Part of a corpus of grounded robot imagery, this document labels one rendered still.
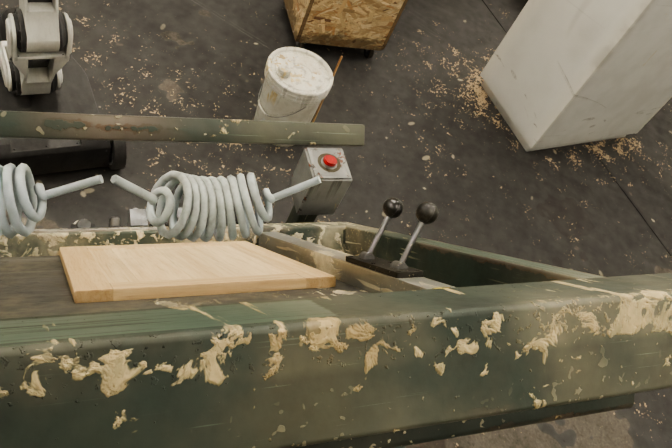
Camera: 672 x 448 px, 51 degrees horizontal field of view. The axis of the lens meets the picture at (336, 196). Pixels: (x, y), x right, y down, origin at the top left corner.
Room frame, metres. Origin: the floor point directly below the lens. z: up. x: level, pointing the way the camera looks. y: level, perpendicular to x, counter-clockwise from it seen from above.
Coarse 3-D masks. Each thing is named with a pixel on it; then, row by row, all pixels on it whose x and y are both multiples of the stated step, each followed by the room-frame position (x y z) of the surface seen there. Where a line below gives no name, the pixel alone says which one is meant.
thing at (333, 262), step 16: (272, 240) 1.01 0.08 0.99; (288, 240) 0.98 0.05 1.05; (304, 240) 1.00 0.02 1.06; (288, 256) 0.94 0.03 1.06; (304, 256) 0.90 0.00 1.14; (320, 256) 0.86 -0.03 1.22; (336, 256) 0.84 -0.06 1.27; (336, 272) 0.81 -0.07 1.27; (352, 272) 0.78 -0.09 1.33; (368, 272) 0.75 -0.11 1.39; (368, 288) 0.73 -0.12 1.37; (384, 288) 0.71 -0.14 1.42; (400, 288) 0.69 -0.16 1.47; (416, 288) 0.67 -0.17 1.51; (432, 288) 0.66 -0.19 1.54
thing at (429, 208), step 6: (420, 204) 0.83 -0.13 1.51; (426, 204) 0.83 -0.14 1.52; (432, 204) 0.83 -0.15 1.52; (420, 210) 0.82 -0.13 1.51; (426, 210) 0.82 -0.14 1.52; (432, 210) 0.82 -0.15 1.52; (420, 216) 0.81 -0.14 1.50; (426, 216) 0.81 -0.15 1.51; (432, 216) 0.82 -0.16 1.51; (420, 222) 0.81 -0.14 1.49; (426, 222) 0.81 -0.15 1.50; (432, 222) 0.82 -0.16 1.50; (420, 228) 0.80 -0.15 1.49; (414, 234) 0.79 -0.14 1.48; (414, 240) 0.78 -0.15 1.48; (408, 246) 0.77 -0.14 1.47; (408, 252) 0.76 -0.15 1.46; (402, 258) 0.75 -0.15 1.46; (390, 264) 0.74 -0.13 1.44; (396, 264) 0.74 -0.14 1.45; (402, 264) 0.74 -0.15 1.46
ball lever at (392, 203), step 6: (390, 198) 0.90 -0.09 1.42; (396, 198) 0.90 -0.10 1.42; (384, 204) 0.88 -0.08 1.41; (390, 204) 0.88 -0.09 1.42; (396, 204) 0.89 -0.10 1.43; (402, 204) 0.90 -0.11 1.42; (384, 210) 0.88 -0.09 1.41; (390, 210) 0.87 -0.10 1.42; (396, 210) 0.88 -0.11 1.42; (402, 210) 0.89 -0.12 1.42; (390, 216) 0.87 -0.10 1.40; (396, 216) 0.88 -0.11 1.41; (384, 222) 0.86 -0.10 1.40; (384, 228) 0.85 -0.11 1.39; (378, 234) 0.84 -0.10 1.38; (378, 240) 0.83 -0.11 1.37; (372, 246) 0.82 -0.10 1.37; (366, 252) 0.81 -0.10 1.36; (372, 252) 0.81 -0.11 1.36; (366, 258) 0.79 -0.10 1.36; (372, 258) 0.80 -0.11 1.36
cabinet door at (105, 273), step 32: (64, 256) 0.70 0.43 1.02; (96, 256) 0.74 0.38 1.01; (128, 256) 0.76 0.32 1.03; (160, 256) 0.79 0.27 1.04; (192, 256) 0.82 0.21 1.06; (224, 256) 0.85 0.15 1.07; (256, 256) 0.87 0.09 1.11; (96, 288) 0.52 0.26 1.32; (128, 288) 0.54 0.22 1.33; (160, 288) 0.57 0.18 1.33; (192, 288) 0.60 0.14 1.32; (224, 288) 0.63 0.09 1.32; (256, 288) 0.66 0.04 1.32; (288, 288) 0.69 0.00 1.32
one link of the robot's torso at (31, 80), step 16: (64, 16) 1.67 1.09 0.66; (16, 48) 1.51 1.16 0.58; (64, 48) 1.65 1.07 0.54; (16, 64) 1.52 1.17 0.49; (32, 64) 1.63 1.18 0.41; (48, 64) 1.67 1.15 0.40; (64, 64) 1.64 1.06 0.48; (16, 80) 1.60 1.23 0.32; (32, 80) 1.62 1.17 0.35; (48, 80) 1.65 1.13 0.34
